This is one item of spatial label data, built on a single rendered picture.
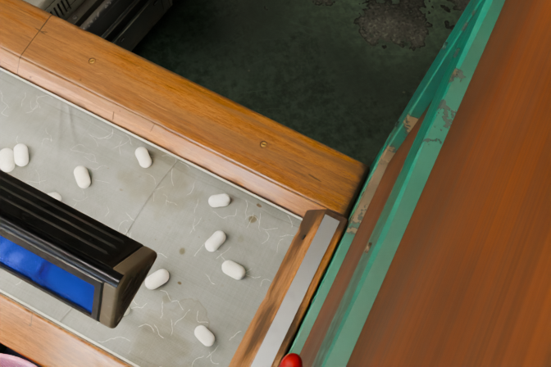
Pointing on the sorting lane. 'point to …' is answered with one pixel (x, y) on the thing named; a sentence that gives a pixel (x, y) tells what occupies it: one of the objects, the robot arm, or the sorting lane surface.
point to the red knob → (291, 360)
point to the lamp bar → (69, 253)
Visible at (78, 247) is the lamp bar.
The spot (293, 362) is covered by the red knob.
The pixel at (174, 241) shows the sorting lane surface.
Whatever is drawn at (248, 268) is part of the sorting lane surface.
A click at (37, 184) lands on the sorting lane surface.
